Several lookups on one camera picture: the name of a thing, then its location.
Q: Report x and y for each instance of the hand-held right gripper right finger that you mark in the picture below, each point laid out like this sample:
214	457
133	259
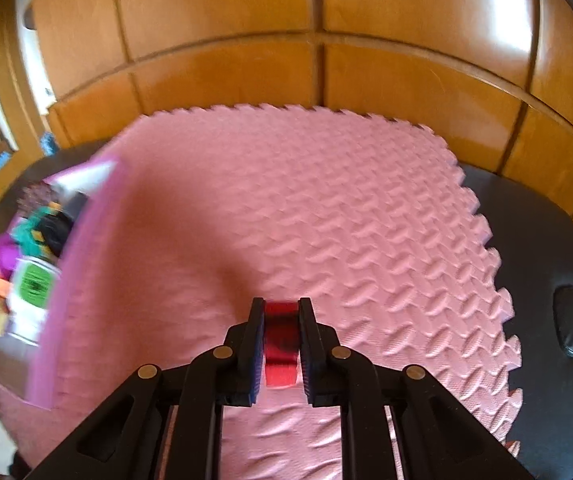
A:
306	360

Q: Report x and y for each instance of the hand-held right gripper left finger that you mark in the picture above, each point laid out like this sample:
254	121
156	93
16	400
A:
257	360

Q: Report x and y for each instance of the red translucent toy block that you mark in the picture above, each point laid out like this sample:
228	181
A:
281	340

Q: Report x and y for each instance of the pink cardboard box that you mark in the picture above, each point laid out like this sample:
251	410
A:
74	270

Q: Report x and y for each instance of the white tube with green label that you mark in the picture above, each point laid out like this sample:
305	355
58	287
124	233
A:
34	290

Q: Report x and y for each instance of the brown wooden peg massager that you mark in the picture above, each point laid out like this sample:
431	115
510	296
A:
59	235

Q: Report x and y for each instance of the green plastic toy mold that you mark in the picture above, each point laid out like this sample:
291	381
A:
29	232

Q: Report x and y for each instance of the orange toy cheese block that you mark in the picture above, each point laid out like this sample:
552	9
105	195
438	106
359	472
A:
0	286

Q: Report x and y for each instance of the purple plastic toy cup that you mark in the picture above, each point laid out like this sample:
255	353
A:
5	259

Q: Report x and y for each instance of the pink foam mat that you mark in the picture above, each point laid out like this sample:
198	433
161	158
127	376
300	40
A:
316	200

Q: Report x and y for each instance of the wooden wardrobe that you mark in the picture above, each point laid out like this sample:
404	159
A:
366	20

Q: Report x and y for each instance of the wooden door with shelf niche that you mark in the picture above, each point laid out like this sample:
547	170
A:
1	110

